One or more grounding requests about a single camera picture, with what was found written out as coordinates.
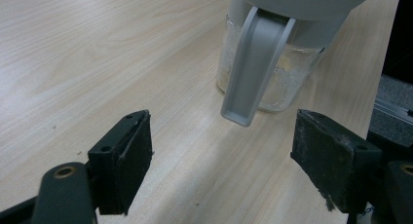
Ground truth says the metal floor rail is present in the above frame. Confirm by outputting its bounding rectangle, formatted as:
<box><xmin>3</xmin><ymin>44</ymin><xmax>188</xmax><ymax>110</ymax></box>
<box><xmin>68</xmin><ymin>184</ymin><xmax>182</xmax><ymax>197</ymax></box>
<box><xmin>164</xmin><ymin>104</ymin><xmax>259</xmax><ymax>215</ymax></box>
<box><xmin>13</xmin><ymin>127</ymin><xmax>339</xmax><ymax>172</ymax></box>
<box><xmin>373</xmin><ymin>97</ymin><xmax>413</xmax><ymax>119</ymax></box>

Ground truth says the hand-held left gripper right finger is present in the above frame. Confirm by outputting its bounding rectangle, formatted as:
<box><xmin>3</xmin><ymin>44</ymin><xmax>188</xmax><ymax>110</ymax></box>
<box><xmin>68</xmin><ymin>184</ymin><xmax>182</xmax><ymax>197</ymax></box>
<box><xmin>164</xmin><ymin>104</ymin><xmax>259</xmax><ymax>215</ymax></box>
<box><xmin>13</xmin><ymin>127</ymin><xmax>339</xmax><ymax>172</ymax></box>
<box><xmin>289</xmin><ymin>108</ymin><xmax>384</xmax><ymax>215</ymax></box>

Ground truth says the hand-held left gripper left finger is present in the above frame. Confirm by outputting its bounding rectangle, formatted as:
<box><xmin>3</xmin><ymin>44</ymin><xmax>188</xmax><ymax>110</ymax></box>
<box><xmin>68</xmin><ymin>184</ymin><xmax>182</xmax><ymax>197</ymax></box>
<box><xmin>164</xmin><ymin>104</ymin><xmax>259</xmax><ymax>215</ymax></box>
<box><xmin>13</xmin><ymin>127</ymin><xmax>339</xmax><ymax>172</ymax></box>
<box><xmin>87</xmin><ymin>109</ymin><xmax>154</xmax><ymax>216</ymax></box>

